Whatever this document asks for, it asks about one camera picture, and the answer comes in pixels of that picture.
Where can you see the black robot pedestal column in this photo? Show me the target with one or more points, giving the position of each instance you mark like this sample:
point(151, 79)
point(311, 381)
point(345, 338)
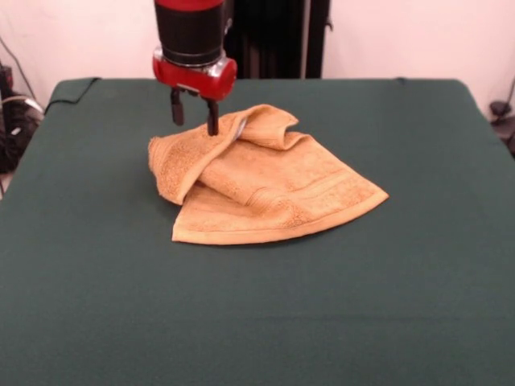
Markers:
point(281, 40)

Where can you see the tan terry towel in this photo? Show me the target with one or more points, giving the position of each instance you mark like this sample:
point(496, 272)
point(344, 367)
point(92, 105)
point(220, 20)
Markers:
point(281, 193)

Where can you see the small black wall device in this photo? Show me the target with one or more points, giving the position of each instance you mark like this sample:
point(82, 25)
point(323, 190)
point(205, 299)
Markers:
point(5, 76)

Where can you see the dark green table cloth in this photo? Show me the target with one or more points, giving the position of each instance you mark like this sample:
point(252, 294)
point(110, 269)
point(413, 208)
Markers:
point(120, 281)

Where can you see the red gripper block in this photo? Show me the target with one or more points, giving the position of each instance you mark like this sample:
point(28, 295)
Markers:
point(193, 80)

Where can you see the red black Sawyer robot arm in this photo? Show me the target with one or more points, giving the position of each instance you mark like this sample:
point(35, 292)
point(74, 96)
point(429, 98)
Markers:
point(189, 28)

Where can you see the black power adapter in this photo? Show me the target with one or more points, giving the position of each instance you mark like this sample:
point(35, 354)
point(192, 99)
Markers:
point(499, 108)

